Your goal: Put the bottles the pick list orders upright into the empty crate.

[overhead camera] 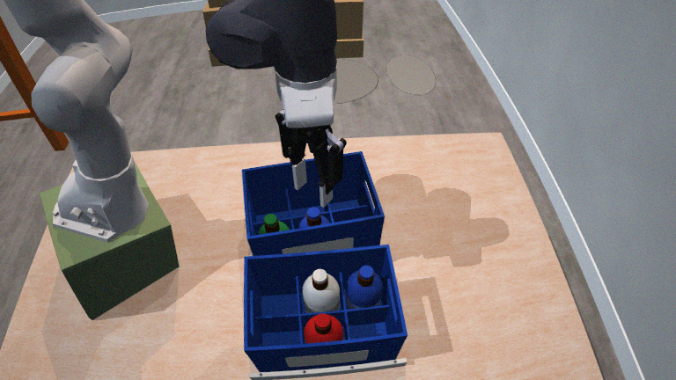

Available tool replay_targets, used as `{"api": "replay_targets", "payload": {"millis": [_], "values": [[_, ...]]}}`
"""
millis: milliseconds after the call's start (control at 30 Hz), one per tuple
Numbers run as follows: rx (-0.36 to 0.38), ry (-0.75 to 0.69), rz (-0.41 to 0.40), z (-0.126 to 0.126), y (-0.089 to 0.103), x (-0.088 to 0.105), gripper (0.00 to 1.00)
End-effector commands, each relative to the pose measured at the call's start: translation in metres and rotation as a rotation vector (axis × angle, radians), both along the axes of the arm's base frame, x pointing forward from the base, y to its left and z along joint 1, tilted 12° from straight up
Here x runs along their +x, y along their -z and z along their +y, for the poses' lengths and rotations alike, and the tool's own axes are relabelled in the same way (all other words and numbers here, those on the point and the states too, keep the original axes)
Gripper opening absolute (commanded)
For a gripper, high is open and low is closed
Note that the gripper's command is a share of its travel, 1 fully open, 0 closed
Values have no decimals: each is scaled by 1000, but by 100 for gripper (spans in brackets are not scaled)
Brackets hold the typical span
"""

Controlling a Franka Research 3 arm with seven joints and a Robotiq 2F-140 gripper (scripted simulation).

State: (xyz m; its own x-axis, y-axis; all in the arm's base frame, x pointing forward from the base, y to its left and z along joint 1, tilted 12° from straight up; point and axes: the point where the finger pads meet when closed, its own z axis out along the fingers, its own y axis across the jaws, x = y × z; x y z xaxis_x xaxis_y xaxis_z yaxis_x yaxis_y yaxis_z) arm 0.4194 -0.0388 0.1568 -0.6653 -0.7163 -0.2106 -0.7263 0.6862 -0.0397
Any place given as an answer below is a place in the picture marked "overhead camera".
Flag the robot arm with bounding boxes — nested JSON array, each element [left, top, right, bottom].
[[4, 0, 337, 243]]

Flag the red bottle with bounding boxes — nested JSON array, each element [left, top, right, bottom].
[[304, 313, 343, 344]]

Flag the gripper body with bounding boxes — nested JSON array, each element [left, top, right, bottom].
[[299, 125, 333, 146]]

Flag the white bottle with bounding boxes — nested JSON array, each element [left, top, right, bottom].
[[302, 269, 340, 313]]

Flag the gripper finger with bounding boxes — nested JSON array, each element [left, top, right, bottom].
[[276, 110, 307, 190], [305, 129, 347, 208]]

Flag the blue bottle crate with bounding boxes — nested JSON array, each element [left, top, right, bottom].
[[244, 245, 408, 372], [244, 151, 385, 256]]

